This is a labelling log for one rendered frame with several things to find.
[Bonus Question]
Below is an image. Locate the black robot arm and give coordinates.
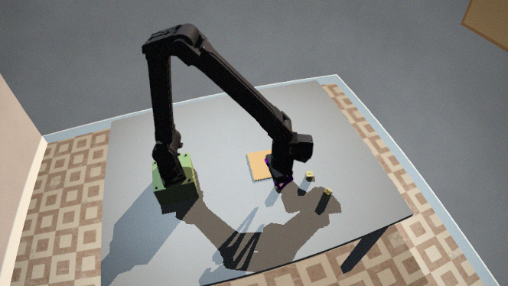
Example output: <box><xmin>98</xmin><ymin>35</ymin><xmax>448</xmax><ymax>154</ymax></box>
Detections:
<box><xmin>142</xmin><ymin>24</ymin><xmax>314</xmax><ymax>187</ymax></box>

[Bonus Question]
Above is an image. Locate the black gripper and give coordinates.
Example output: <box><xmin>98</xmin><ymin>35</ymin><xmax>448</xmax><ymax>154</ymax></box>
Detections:
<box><xmin>265</xmin><ymin>154</ymin><xmax>294</xmax><ymax>190</ymax></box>

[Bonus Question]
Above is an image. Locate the tan flat mat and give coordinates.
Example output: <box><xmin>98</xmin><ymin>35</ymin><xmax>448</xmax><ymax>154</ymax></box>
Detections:
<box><xmin>247</xmin><ymin>149</ymin><xmax>272</xmax><ymax>181</ymax></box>

